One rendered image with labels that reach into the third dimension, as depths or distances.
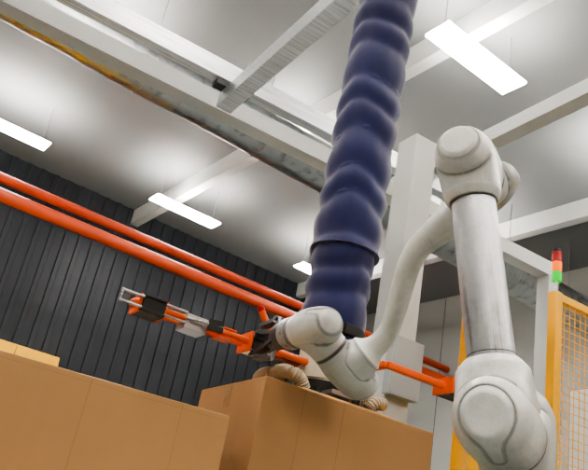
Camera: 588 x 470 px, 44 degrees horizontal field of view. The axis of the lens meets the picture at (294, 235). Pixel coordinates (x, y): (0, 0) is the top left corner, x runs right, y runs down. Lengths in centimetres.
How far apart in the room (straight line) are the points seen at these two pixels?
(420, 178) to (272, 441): 249
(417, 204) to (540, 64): 498
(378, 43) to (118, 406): 165
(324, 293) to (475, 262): 80
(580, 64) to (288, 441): 736
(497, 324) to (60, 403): 97
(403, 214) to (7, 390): 274
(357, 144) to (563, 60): 643
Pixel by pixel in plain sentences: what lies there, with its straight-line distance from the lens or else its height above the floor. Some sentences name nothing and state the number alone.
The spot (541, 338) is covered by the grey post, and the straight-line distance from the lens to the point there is 602.
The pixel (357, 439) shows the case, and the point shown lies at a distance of 212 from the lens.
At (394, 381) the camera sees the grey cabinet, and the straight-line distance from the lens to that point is 365.
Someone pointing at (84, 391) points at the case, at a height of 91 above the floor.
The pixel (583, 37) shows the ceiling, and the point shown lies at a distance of 855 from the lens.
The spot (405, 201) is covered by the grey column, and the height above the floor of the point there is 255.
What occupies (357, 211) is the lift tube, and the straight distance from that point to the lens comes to 240.
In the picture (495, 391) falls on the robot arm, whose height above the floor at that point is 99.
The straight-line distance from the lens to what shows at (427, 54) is 835.
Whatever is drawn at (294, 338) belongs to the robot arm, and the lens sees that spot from 191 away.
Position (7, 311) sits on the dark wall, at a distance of 1286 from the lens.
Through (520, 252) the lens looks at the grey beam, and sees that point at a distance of 598.
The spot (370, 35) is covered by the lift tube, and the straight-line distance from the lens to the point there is 283.
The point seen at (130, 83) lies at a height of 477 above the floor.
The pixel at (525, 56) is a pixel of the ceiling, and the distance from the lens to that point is 875.
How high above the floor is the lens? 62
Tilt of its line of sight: 24 degrees up
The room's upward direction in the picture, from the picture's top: 11 degrees clockwise
